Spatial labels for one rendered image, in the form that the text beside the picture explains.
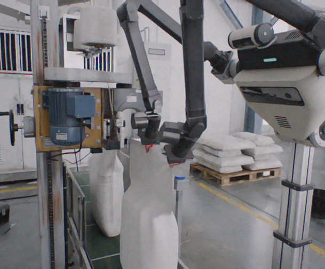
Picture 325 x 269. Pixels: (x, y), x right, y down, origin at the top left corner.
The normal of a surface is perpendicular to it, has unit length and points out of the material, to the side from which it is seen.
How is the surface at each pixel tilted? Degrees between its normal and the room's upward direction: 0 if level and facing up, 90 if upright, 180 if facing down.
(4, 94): 90
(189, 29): 124
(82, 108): 90
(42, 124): 90
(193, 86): 118
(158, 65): 90
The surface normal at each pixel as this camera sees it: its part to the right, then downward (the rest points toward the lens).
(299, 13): 0.06, 0.52
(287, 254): -0.90, 0.04
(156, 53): 0.43, 0.15
